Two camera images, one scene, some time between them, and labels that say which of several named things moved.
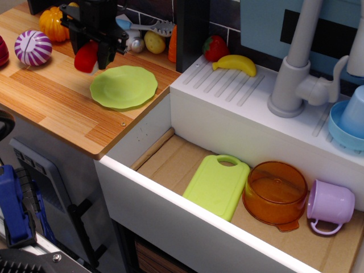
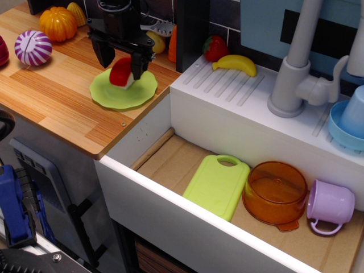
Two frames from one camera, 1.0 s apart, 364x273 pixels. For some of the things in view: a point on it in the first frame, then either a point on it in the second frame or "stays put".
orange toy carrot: (172, 48) stays put
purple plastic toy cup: (330, 203) stays put
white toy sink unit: (209, 180) stays put
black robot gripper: (95, 20) to (120, 27)
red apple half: (86, 59) to (120, 73)
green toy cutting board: (217, 184) stays put
